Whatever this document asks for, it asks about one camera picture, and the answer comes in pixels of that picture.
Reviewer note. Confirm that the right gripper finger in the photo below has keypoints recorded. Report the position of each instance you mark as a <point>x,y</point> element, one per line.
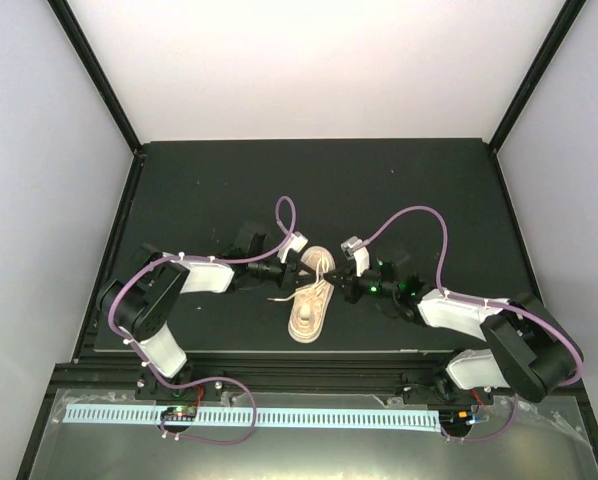
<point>338,275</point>
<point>340,286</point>

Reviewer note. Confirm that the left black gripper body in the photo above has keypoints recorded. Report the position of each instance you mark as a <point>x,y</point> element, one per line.
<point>290,269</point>

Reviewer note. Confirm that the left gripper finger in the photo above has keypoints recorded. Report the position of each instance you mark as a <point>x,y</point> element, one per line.
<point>292,286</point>
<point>311,274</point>

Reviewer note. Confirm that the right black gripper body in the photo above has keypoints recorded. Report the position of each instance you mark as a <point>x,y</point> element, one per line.
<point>356,292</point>

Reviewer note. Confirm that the white shoelace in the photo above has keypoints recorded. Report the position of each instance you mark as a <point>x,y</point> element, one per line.
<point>324,263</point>

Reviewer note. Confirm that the beige lace sneaker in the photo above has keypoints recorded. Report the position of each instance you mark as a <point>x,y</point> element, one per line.
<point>310,303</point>

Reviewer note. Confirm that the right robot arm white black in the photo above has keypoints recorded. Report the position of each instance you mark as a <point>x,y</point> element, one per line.
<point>526,348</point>

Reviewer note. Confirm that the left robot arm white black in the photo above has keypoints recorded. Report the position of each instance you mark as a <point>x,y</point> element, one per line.
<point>138,309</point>

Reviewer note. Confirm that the right small circuit board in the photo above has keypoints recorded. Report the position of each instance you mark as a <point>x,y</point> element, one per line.
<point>461,418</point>

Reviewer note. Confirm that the small circuit board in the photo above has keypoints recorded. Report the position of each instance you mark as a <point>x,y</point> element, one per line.
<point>461,418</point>
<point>179,413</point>

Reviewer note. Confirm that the left small circuit board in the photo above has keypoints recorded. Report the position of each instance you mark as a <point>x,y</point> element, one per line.
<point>179,413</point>

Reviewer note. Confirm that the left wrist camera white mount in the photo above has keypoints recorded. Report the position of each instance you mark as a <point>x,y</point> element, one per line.
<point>295,242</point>

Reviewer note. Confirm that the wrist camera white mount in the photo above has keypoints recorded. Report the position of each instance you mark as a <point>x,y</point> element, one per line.
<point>355,249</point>
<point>295,242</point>

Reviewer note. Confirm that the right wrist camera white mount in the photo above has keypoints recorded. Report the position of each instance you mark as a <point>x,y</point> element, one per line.
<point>355,249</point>

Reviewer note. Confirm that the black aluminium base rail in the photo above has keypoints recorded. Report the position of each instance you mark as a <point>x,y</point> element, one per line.
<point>417,378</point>

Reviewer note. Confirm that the white slotted cable duct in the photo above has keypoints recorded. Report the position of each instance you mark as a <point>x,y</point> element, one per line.
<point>266,417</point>

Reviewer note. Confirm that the right black frame post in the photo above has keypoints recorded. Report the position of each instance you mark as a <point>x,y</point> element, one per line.
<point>551,44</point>

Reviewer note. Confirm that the black frame post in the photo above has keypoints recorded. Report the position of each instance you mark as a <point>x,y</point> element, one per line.
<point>551,44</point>
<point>82,47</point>

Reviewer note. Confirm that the left black frame post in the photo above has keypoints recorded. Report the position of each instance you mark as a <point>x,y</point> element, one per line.
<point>82,47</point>

